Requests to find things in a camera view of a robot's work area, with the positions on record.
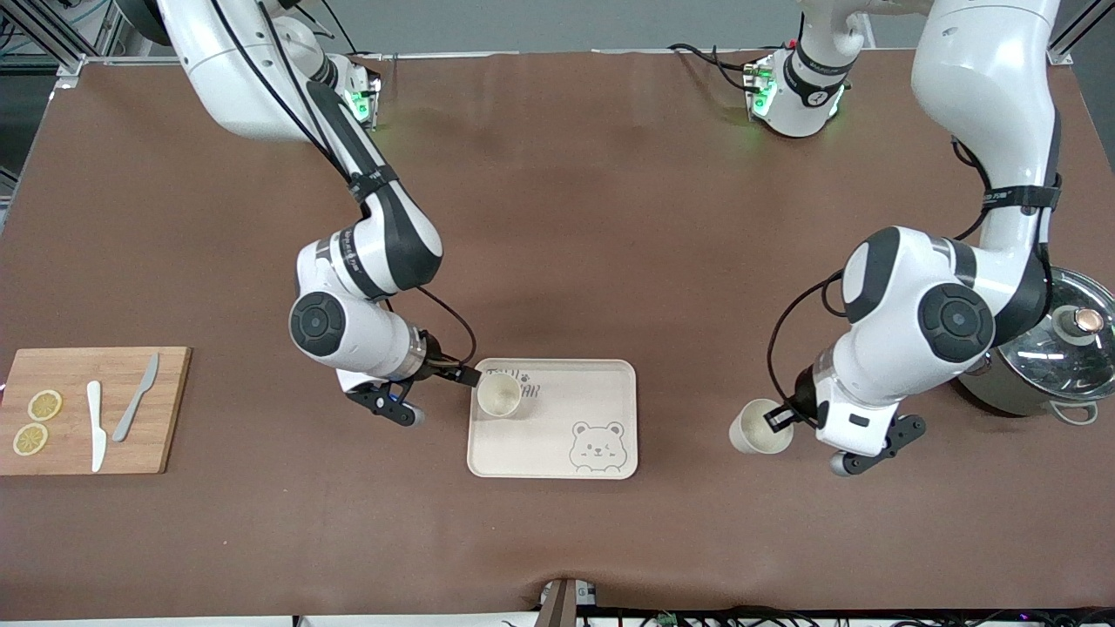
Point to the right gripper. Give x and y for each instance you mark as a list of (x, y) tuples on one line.
[(438, 367)]

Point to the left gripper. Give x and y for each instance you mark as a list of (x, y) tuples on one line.
[(802, 394)]

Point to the white cup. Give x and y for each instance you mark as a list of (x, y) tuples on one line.
[(499, 397), (749, 431)]

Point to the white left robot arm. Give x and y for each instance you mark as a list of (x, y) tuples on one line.
[(984, 78)]

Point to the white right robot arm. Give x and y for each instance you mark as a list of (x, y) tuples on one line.
[(261, 87)]

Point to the cream bear print tray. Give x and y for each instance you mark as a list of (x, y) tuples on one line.
[(549, 435)]

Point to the brown table mat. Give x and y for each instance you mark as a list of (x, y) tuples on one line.
[(610, 218)]

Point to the glass pot lid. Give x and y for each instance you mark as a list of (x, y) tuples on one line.
[(1071, 357)]

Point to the bamboo cutting board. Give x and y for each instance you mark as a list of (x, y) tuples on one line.
[(161, 409)]

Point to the grey plastic knife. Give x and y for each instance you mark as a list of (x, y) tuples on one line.
[(126, 422)]

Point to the white plastic knife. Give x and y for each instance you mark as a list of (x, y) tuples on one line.
[(96, 435)]

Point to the lemon slice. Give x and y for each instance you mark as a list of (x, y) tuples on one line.
[(30, 440), (44, 405)]

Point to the metal table edge bracket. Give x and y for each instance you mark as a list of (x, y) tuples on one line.
[(562, 605)]

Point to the aluminium frame corner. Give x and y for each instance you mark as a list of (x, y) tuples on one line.
[(1064, 57), (70, 68)]

